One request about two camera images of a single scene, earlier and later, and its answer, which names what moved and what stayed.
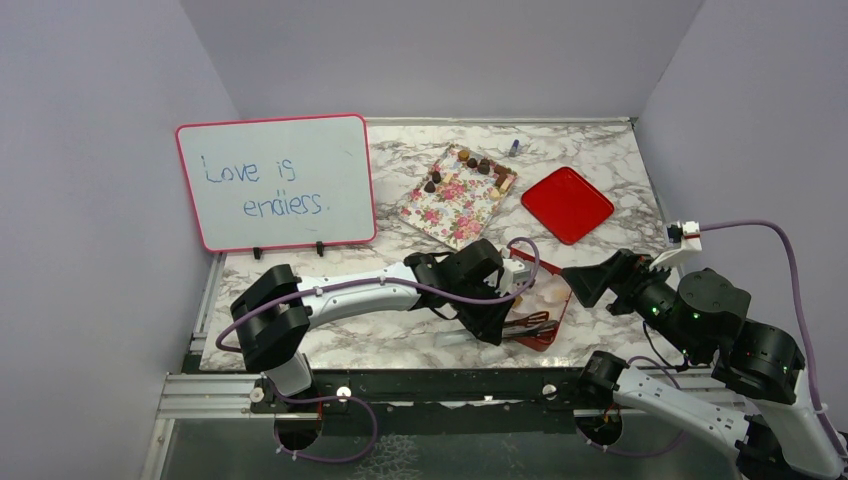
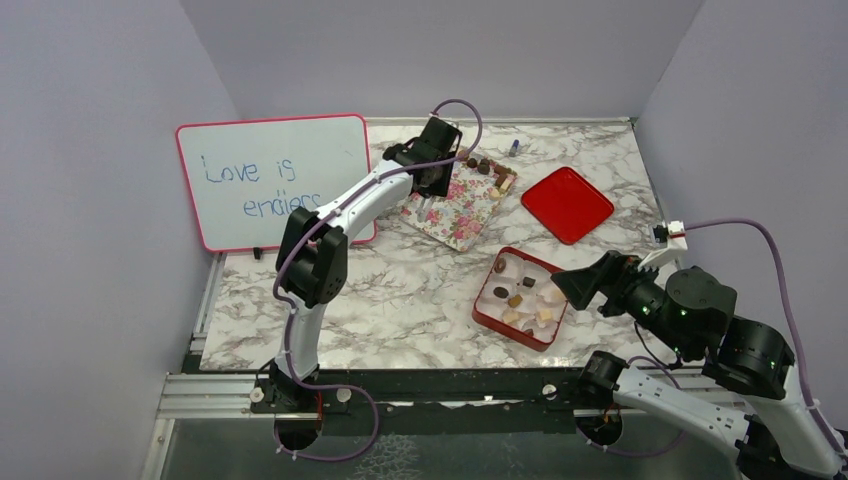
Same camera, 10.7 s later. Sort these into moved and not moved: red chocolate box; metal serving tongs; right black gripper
Moved: metal serving tongs
Not moved: right black gripper; red chocolate box
